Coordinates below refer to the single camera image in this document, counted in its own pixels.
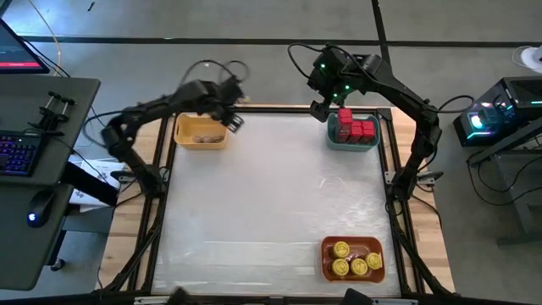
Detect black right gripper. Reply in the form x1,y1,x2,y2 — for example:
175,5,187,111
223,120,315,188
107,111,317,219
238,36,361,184
308,75,361,124

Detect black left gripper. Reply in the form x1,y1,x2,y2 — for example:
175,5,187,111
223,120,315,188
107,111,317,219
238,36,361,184
198,82,246,134

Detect yellow-lid dark spice jar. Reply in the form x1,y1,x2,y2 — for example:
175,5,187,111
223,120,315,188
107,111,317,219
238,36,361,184
332,241,351,259
331,258,351,277
365,252,384,271
350,258,369,277

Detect yellow plastic bin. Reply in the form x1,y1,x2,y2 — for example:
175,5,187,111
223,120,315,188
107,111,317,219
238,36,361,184
173,112,230,151

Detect teal plastic bin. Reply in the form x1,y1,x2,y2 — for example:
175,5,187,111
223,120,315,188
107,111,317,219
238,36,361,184
325,112,381,153

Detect wooden workbench board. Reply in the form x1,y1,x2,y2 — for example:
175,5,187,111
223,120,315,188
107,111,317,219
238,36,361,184
97,103,456,294

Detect orange plastic bin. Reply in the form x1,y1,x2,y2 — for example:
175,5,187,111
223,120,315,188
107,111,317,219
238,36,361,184
320,236,386,284

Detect white paper sheet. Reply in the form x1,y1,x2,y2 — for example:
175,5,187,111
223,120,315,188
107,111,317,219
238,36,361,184
67,156,124,213

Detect black desk clamp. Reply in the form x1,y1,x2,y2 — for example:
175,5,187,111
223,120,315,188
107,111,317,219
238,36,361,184
27,90,77,136

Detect computer tower with lights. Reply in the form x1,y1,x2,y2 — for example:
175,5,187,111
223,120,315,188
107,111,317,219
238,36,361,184
452,75,542,147

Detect grey desk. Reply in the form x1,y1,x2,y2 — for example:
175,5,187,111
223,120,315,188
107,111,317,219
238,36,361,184
0,75,102,293

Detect black computer mouse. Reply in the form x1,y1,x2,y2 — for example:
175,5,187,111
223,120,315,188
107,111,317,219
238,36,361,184
27,188,56,229

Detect white round floor device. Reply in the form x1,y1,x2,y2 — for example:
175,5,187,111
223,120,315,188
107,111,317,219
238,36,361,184
512,44,542,75

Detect backlit black keyboard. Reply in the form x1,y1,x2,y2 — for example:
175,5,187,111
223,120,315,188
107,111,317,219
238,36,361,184
0,130,43,177

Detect black desk monitor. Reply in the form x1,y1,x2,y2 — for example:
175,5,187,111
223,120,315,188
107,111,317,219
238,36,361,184
0,19,51,75

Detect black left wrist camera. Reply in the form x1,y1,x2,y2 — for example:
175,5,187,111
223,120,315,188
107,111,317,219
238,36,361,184
219,75,246,101

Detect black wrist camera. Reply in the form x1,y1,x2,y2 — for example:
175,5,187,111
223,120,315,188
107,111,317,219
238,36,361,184
312,47,342,78
219,75,246,101

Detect black aluminium table frame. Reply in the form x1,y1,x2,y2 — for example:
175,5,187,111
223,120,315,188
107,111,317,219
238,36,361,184
101,104,456,300

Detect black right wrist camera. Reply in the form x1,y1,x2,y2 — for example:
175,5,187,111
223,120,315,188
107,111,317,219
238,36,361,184
312,47,342,78

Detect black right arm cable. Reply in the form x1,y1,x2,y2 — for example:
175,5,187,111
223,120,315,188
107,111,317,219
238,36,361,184
286,42,335,80

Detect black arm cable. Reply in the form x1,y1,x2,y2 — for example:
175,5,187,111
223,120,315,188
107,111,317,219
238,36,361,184
286,42,335,80
180,58,251,86

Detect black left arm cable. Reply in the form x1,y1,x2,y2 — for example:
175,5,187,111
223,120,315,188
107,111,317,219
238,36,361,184
180,58,251,86

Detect silver mounting bracket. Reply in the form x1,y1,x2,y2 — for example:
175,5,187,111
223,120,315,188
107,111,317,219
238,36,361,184
110,169,170,184
384,170,445,186

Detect black floor cables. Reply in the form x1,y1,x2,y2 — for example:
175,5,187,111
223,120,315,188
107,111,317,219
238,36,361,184
465,147,542,207

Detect yellow cable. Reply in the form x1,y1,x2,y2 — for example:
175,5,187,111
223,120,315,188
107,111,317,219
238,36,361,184
25,0,64,77

